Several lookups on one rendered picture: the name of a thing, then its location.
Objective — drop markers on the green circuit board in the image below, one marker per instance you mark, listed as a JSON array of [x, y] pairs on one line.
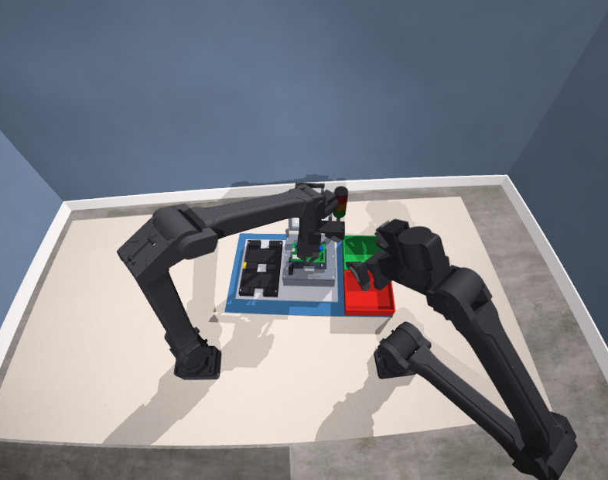
[[322, 249]]

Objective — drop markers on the green bin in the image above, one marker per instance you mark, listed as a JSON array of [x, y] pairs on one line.
[[358, 248]]

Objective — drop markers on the red bin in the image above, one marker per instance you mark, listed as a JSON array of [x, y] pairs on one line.
[[360, 303]]

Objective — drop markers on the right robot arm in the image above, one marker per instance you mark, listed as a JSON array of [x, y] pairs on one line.
[[451, 292]]

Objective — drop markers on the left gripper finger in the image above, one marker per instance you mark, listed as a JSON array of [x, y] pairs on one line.
[[314, 257]]

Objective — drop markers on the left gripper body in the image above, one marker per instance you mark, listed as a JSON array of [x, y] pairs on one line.
[[303, 247]]

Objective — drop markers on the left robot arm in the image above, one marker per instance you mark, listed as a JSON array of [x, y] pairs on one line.
[[168, 238]]

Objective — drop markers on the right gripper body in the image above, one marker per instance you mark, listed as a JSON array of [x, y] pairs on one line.
[[380, 280]]

